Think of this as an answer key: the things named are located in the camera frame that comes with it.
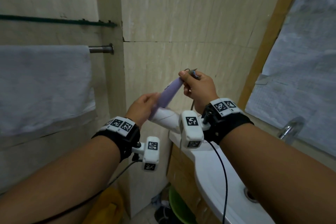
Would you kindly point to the person's left forearm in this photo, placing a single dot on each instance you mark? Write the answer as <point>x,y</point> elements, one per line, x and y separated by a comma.
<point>60,176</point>

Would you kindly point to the green plastic basin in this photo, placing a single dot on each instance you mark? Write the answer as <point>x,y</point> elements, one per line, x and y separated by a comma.
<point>178,205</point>

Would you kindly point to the person's right hand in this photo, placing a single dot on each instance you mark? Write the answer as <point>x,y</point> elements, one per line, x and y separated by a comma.
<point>203,90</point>

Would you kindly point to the purple white hair dryer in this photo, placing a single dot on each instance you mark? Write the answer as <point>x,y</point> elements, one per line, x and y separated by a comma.
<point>168,96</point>

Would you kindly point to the wooden sink cabinet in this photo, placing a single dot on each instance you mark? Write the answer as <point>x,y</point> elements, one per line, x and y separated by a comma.
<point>183,179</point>

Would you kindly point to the yellow plastic container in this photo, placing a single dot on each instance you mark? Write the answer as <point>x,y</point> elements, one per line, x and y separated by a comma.
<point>107,208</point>

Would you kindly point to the white paper window covering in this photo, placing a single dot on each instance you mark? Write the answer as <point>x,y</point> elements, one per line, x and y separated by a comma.
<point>301,74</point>

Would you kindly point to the person's left hand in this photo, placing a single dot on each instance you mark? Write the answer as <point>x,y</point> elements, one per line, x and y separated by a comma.
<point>139,109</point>

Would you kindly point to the metal towel rail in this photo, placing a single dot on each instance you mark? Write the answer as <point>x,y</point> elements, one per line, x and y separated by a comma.
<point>101,49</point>

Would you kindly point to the metal sink drain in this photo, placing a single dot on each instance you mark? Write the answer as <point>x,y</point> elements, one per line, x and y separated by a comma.
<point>250,195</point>

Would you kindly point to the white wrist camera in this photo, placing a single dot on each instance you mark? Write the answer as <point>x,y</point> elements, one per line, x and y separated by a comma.
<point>151,153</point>
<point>191,129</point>

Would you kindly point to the wooden window frame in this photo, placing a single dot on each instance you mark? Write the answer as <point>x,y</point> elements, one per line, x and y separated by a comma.
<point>270,37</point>

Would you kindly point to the person's right fingers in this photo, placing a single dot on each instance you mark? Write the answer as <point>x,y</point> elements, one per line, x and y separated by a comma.
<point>187,82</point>

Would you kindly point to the chrome faucet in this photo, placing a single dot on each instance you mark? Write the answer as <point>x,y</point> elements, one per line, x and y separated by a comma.
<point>291,129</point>

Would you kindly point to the grey towel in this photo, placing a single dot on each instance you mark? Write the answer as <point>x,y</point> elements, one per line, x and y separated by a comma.
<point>42,87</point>

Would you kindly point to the person's right forearm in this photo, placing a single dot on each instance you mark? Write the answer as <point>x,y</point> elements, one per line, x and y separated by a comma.
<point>278,174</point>

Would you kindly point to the white sink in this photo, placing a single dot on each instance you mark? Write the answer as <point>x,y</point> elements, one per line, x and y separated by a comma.
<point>223,187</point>

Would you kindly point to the person's left fingers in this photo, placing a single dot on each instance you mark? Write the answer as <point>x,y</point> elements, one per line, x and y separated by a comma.
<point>152,98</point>

